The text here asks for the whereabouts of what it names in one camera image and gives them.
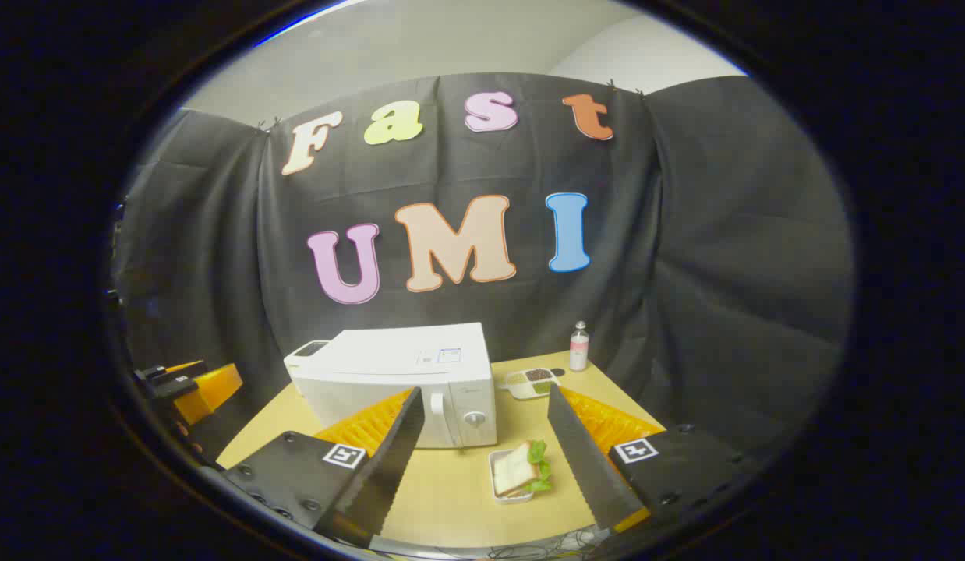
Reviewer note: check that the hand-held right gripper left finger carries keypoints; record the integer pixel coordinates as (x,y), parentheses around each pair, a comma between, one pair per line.
(389,467)

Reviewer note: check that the white microwave oven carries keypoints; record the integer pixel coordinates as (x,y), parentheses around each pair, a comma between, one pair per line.
(389,366)

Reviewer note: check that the black backdrop cloth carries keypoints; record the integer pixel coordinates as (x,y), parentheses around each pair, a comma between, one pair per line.
(685,273)

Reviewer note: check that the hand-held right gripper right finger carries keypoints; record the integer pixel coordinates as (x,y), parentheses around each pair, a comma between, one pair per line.
(584,467)

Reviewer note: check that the white rectangular plastic tray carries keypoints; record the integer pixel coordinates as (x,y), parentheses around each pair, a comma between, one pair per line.
(500,492)

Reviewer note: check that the sandwich with green lettuce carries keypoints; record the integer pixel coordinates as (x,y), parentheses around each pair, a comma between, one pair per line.
(517,467)

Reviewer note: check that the white divided dish with beans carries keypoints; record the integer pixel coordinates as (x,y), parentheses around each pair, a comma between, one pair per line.
(529,383)

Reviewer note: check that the small bottle with pink label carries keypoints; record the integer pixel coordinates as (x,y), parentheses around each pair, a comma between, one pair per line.
(579,351)

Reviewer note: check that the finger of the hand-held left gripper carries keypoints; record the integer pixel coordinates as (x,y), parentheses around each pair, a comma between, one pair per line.
(210,389)

